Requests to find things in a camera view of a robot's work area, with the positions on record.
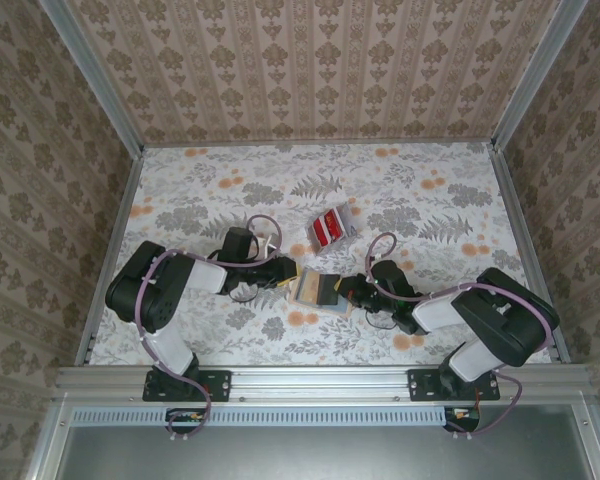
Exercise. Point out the black connector box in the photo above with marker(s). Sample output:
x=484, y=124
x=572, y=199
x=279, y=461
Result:
x=462, y=419
x=185, y=420

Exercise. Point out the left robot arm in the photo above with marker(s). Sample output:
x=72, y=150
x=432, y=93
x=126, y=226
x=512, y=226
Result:
x=145, y=295

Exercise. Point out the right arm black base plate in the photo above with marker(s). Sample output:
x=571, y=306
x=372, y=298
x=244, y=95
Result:
x=420, y=385

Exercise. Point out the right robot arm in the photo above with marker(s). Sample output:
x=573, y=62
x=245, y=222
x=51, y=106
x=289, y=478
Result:
x=505, y=320

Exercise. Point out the wide aluminium mounting rail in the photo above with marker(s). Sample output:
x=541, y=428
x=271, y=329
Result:
x=320, y=382

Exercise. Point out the red card with stripe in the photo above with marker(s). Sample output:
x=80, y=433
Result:
x=321, y=239

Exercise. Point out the aluminium frame post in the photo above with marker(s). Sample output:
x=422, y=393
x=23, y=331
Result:
x=99, y=80
x=537, y=75

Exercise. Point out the beige leather card holder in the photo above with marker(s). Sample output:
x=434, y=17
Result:
x=307, y=290

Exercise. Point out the grey metal panel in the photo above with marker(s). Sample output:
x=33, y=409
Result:
x=320, y=455

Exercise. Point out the black VIP card 88888830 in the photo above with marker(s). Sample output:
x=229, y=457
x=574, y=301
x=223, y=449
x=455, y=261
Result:
x=330, y=290

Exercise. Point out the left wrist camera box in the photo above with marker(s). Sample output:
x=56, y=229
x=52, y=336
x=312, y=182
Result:
x=266, y=248

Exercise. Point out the red VIP card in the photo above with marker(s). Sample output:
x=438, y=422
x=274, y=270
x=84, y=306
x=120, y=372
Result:
x=330, y=221

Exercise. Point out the aluminium table edge rail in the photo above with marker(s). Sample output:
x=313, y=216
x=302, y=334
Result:
x=516, y=210
x=320, y=144
x=125, y=200

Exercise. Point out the red clear card box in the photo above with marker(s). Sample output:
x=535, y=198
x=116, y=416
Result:
x=347, y=225

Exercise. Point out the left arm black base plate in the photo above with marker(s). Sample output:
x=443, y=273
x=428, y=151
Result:
x=215, y=385

